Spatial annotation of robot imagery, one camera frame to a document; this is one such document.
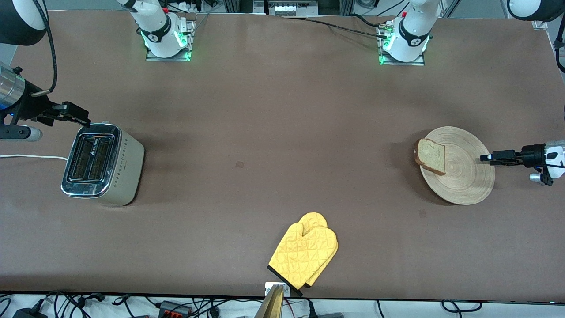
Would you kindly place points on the silver two-slot toaster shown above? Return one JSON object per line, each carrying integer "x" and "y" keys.
{"x": 103, "y": 165}

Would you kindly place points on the aluminium corner bracket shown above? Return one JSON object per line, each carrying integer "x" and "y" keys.
{"x": 539, "y": 24}

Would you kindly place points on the round wooden plate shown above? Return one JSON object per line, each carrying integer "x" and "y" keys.
{"x": 468, "y": 176}

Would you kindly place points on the red black connector block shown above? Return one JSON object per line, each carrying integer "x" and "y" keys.
{"x": 170, "y": 309}

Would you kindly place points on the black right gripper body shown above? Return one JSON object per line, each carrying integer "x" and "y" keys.
{"x": 32, "y": 107}

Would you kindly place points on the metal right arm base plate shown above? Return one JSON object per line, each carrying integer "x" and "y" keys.
{"x": 167, "y": 58}

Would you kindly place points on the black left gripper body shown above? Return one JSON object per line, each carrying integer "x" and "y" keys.
{"x": 532, "y": 155}

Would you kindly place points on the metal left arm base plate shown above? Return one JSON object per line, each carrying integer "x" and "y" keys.
{"x": 401, "y": 63}

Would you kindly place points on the white power strip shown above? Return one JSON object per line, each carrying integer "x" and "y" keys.
{"x": 287, "y": 8}

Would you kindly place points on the bread slice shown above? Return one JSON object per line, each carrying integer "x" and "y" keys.
{"x": 432, "y": 157}

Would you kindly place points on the yellow quilted oven mitt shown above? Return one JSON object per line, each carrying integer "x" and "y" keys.
{"x": 304, "y": 254}

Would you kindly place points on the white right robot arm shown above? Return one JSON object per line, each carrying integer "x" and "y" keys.
{"x": 154, "y": 22}

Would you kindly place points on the aluminium profile frame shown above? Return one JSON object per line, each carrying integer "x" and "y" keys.
{"x": 234, "y": 5}

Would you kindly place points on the black power adapter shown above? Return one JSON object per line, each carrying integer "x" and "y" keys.
{"x": 26, "y": 314}

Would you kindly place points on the small white bracket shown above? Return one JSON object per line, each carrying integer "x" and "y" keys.
{"x": 287, "y": 289}

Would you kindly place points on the gold camera mount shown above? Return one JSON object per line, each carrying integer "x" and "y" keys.
{"x": 273, "y": 304}

